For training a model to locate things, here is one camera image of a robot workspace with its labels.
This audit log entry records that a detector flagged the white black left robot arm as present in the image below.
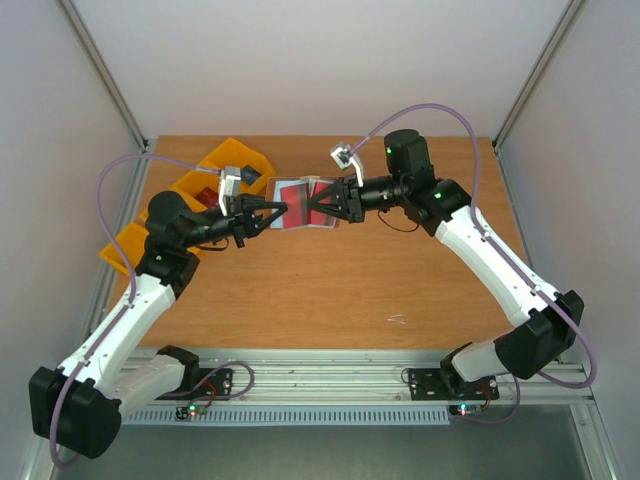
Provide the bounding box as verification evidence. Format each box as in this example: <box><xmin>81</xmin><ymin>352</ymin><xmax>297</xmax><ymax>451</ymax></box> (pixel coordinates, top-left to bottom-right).
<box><xmin>28</xmin><ymin>191</ymin><xmax>287</xmax><ymax>468</ymax></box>

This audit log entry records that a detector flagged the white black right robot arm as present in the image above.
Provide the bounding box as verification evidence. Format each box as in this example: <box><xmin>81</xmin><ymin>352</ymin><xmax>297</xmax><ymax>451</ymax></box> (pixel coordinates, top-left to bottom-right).
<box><xmin>308</xmin><ymin>129</ymin><xmax>584</xmax><ymax>397</ymax></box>

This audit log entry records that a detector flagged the blue card in bin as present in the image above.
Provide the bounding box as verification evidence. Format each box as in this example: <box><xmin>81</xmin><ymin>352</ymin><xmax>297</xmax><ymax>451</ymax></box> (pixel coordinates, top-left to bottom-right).
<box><xmin>240</xmin><ymin>165</ymin><xmax>261</xmax><ymax>186</ymax></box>

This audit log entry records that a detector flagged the right aluminium frame post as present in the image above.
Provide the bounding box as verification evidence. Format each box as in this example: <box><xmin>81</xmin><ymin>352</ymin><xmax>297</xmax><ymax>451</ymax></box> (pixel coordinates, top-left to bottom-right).
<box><xmin>492</xmin><ymin>0</ymin><xmax>588</xmax><ymax>154</ymax></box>

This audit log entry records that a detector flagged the left small circuit board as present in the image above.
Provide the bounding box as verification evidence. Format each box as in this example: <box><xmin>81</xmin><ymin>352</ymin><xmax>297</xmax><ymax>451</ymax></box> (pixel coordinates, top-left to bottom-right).
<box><xmin>175</xmin><ymin>404</ymin><xmax>207</xmax><ymax>421</ymax></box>

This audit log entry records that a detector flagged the grey slotted cable duct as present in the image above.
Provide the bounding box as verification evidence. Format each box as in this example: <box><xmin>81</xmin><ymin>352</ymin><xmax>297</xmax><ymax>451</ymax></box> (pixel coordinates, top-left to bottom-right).
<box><xmin>125</xmin><ymin>405</ymin><xmax>450</xmax><ymax>427</ymax></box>

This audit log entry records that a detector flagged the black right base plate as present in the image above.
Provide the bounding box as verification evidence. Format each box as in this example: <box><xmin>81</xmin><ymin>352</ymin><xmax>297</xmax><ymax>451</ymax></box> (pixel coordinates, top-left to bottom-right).
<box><xmin>401</xmin><ymin>368</ymin><xmax>500</xmax><ymax>401</ymax></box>

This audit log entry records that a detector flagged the red card in bin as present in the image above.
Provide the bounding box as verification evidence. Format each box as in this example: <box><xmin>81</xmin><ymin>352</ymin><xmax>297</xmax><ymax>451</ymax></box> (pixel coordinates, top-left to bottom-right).
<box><xmin>195</xmin><ymin>187</ymin><xmax>219</xmax><ymax>209</ymax></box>

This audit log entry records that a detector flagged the right small circuit board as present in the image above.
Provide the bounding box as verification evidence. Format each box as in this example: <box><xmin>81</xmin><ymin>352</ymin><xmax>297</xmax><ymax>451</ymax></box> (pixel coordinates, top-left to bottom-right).
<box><xmin>449</xmin><ymin>403</ymin><xmax>488</xmax><ymax>417</ymax></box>

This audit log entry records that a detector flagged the small circuit board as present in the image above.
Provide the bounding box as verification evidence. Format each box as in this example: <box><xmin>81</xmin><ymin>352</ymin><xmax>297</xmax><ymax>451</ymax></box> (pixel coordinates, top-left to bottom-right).
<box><xmin>449</xmin><ymin>403</ymin><xmax>488</xmax><ymax>417</ymax></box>
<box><xmin>175</xmin><ymin>404</ymin><xmax>207</xmax><ymax>421</ymax></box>

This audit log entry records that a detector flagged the red credit card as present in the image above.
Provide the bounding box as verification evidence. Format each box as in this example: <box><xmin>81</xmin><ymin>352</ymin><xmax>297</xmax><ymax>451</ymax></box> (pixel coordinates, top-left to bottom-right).
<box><xmin>279</xmin><ymin>182</ymin><xmax>308</xmax><ymax>230</ymax></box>

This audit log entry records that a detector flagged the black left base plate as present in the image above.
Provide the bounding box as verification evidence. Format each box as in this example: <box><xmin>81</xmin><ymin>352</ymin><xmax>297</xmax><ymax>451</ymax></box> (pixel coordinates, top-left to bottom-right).
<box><xmin>157</xmin><ymin>367</ymin><xmax>234</xmax><ymax>401</ymax></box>

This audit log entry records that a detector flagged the yellow bin near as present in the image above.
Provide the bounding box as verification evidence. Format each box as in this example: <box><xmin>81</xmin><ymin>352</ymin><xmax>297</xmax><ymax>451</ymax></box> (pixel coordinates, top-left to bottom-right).
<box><xmin>99</xmin><ymin>222</ymin><xmax>148</xmax><ymax>276</ymax></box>

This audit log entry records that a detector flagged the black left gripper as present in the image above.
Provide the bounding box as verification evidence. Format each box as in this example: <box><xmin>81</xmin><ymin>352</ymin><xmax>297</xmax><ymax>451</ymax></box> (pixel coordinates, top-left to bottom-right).
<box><xmin>181</xmin><ymin>192</ymin><xmax>288</xmax><ymax>248</ymax></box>

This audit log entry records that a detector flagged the aluminium frame post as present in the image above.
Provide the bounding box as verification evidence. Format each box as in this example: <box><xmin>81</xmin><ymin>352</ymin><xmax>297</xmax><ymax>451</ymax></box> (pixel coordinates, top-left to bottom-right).
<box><xmin>492</xmin><ymin>0</ymin><xmax>588</xmax><ymax>154</ymax></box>
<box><xmin>56</xmin><ymin>0</ymin><xmax>148</xmax><ymax>151</ymax></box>

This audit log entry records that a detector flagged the brown leather card holder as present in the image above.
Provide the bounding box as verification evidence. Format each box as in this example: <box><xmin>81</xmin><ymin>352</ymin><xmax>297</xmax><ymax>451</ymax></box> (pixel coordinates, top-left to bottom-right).
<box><xmin>266</xmin><ymin>176</ymin><xmax>340</xmax><ymax>231</ymax></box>

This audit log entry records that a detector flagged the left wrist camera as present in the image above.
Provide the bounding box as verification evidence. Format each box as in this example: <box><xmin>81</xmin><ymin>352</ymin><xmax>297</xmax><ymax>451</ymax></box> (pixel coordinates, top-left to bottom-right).
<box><xmin>218</xmin><ymin>166</ymin><xmax>242</xmax><ymax>217</ymax></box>

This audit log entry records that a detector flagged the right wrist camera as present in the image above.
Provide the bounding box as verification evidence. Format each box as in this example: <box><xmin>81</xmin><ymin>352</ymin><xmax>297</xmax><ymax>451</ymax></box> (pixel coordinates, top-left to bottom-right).
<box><xmin>330</xmin><ymin>142</ymin><xmax>364</xmax><ymax>187</ymax></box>

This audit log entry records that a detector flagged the left aluminium frame post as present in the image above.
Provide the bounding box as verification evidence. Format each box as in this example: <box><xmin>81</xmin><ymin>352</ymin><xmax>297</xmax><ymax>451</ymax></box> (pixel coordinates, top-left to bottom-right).
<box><xmin>56</xmin><ymin>0</ymin><xmax>148</xmax><ymax>151</ymax></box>

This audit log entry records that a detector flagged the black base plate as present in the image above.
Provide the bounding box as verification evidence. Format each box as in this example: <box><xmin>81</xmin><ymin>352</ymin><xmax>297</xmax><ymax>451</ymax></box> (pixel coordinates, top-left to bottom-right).
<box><xmin>401</xmin><ymin>368</ymin><xmax>500</xmax><ymax>401</ymax></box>
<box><xmin>157</xmin><ymin>367</ymin><xmax>234</xmax><ymax>401</ymax></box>

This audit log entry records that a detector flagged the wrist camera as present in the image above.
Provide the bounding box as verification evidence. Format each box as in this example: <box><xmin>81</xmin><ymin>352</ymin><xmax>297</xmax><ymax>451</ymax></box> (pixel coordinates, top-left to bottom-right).
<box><xmin>330</xmin><ymin>142</ymin><xmax>364</xmax><ymax>187</ymax></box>
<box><xmin>218</xmin><ymin>166</ymin><xmax>242</xmax><ymax>217</ymax></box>

